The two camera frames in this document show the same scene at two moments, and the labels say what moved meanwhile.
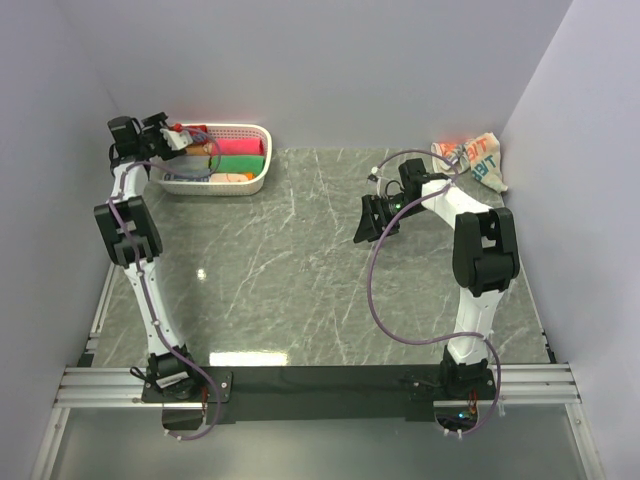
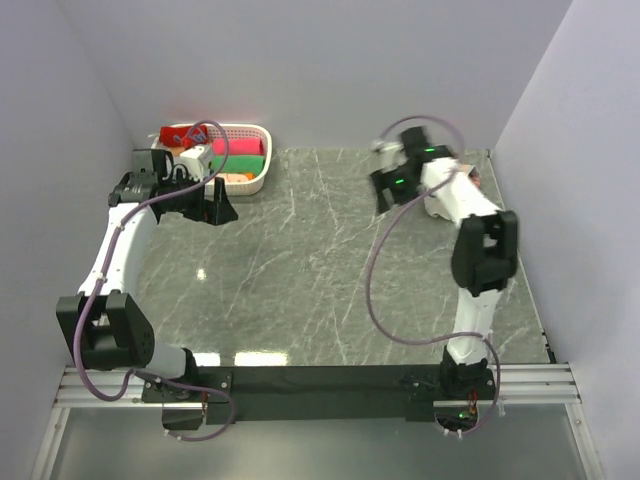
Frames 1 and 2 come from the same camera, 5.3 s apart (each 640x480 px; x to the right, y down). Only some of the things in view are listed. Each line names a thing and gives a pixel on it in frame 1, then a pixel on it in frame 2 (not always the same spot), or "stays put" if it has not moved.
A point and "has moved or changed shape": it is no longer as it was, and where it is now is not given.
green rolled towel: [238, 164] stays put
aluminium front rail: [537, 384] stays put
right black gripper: [368, 227] to [381, 181]
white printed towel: [479, 156] has moved or changed shape
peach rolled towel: [230, 177] stays put
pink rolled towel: [223, 146] stays put
